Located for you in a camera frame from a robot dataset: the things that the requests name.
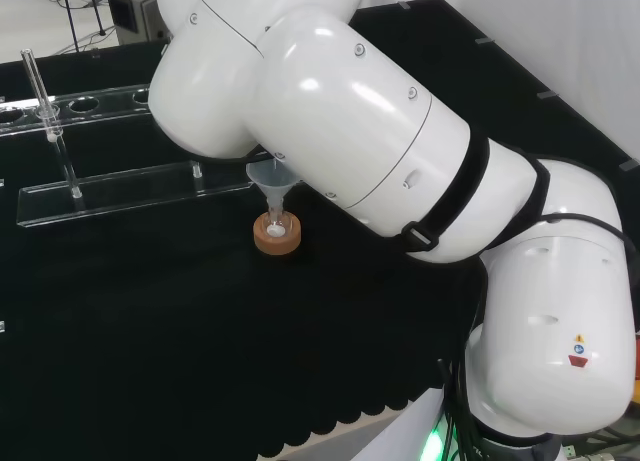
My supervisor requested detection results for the black bench cloth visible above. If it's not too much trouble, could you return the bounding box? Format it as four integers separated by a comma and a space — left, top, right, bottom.
0, 0, 640, 448

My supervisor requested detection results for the black tripod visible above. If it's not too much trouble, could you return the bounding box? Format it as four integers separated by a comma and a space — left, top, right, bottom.
55, 0, 109, 52

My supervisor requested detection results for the brown cork ring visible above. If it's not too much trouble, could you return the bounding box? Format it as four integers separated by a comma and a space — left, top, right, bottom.
252, 211, 305, 258

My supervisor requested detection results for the round-bottom glass flask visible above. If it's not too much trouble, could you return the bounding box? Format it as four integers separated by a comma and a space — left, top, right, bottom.
263, 205, 293, 240

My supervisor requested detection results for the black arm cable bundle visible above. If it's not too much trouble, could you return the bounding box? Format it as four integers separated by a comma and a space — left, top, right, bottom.
435, 260, 504, 461

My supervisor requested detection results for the clear acrylic funnel stand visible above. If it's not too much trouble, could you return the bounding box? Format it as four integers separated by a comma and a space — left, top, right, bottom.
0, 48, 262, 231

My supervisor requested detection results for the clear plastic funnel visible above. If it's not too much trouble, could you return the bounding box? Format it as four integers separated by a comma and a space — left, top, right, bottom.
244, 160, 302, 220

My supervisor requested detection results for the grey equipment box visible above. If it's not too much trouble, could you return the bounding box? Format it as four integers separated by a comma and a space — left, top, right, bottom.
105, 0, 174, 46

